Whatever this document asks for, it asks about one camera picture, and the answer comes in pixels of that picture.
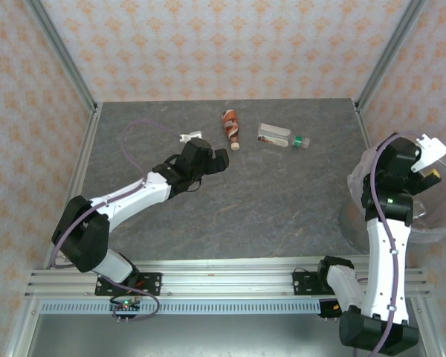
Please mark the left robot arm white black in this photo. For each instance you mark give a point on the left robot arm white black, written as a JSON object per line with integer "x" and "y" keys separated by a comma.
{"x": 134, "y": 193}

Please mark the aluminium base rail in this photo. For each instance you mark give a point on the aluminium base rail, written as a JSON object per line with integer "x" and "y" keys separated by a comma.
{"x": 226, "y": 279}

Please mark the aluminium table side rail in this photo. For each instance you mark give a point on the aluminium table side rail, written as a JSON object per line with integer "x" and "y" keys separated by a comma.
{"x": 365, "y": 126}
{"x": 80, "y": 156}

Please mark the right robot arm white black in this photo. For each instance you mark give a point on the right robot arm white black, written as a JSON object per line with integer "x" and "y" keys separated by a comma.
{"x": 384, "y": 267}

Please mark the round metal waste bin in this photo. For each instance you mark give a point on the round metal waste bin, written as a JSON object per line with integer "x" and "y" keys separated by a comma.
{"x": 351, "y": 234}

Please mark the aluminium frame post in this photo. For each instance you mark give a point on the aluminium frame post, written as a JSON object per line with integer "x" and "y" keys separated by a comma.
{"x": 59, "y": 52}
{"x": 390, "y": 52}

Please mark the brown label bottle cream cap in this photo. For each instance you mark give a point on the brown label bottle cream cap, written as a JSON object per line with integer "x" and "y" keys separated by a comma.
{"x": 231, "y": 128}

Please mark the clear bottle with green cap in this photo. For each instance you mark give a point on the clear bottle with green cap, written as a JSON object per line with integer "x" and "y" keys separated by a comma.
{"x": 275, "y": 134}

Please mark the clear plastic bin liner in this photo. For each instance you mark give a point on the clear plastic bin liner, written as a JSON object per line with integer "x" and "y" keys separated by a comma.
{"x": 357, "y": 178}

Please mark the small controller board with LED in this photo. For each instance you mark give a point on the small controller board with LED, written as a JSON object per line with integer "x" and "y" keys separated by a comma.
{"x": 125, "y": 305}
{"x": 329, "y": 308}

